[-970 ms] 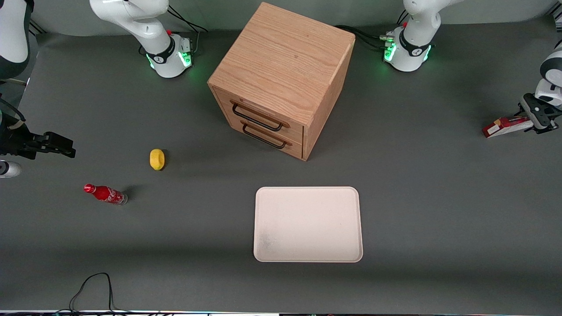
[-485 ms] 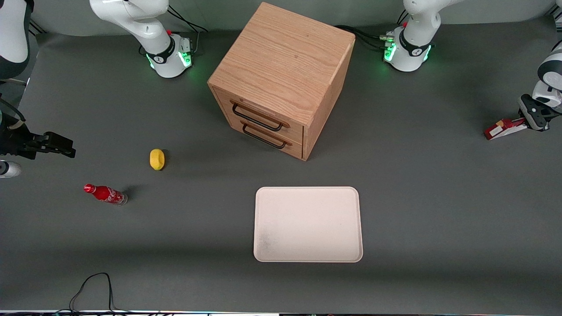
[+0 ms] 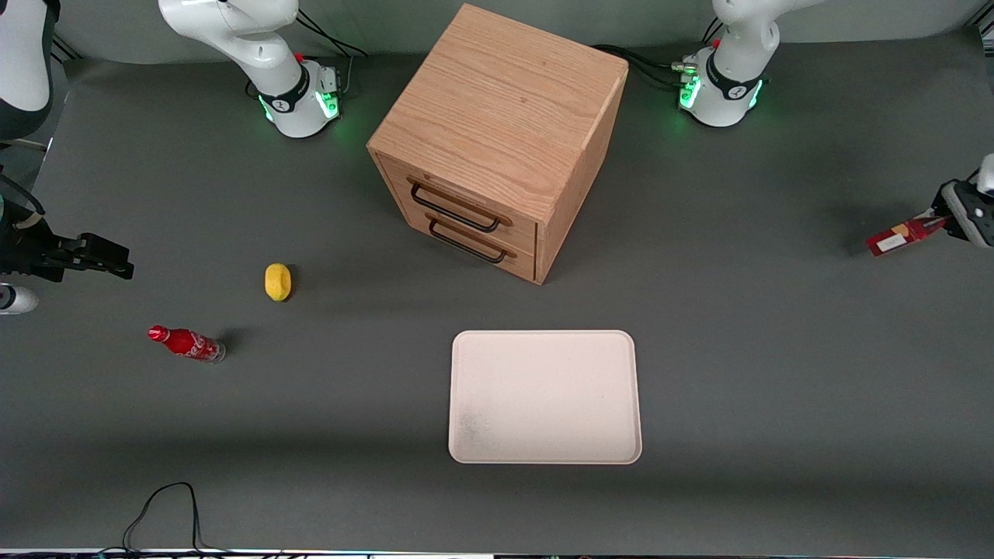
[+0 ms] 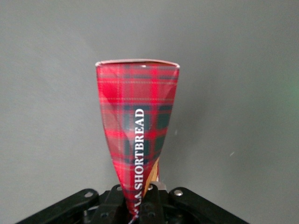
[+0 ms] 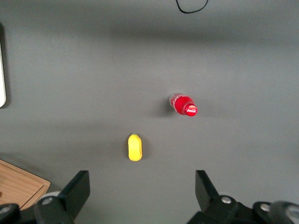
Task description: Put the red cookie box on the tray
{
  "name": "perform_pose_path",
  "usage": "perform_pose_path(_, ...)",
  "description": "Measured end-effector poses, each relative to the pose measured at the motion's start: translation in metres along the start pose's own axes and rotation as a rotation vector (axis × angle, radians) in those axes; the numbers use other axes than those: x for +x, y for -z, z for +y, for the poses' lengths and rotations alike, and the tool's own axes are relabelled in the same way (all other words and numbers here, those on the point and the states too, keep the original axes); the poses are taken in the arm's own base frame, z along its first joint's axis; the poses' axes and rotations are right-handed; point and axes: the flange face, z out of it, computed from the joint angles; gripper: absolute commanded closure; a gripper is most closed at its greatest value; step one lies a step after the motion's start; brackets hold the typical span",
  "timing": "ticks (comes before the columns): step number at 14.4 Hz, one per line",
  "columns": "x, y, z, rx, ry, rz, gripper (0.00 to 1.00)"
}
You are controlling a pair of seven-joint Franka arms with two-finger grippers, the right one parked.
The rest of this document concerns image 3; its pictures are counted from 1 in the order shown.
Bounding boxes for black left arm base cables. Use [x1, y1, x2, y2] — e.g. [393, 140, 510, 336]
[592, 17, 727, 90]

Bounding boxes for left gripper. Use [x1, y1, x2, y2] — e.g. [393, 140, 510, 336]
[930, 153, 994, 240]

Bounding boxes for red cola bottle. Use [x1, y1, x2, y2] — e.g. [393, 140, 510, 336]
[148, 325, 228, 365]

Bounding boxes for black looped table cable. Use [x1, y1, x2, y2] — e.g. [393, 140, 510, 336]
[99, 482, 234, 557]

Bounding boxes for wooden drawer with long handle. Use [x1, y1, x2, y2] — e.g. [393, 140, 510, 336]
[375, 152, 540, 251]

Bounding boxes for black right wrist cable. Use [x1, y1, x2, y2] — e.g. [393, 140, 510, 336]
[0, 172, 46, 217]

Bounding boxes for wooden drawer with short handle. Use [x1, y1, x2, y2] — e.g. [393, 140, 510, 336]
[405, 208, 538, 283]

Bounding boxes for red cookie box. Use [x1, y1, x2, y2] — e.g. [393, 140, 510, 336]
[866, 216, 950, 258]

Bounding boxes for long black drawer handle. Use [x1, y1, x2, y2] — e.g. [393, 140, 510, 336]
[408, 182, 502, 234]

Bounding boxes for yellow lemon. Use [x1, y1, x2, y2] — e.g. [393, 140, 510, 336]
[264, 262, 294, 303]

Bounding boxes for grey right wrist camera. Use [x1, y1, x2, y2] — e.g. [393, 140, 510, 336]
[0, 284, 39, 316]

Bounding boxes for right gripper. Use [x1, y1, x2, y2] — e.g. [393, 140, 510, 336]
[0, 217, 135, 283]

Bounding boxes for white rectangular tray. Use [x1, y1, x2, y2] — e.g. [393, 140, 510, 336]
[448, 330, 644, 466]

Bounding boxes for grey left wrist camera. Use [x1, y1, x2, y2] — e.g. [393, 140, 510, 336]
[960, 197, 994, 250]

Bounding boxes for black right arm base cables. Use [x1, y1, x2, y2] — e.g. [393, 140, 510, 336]
[295, 9, 369, 98]

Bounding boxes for wooden drawer cabinet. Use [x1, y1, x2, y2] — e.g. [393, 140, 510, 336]
[367, 3, 630, 286]

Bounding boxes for black arm base cables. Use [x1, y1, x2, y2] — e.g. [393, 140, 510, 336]
[295, 9, 369, 98]
[592, 17, 727, 90]

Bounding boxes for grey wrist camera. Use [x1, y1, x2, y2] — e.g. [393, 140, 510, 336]
[960, 197, 994, 250]
[0, 284, 39, 316]

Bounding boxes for short black drawer handle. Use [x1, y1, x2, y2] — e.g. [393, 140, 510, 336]
[428, 218, 509, 266]

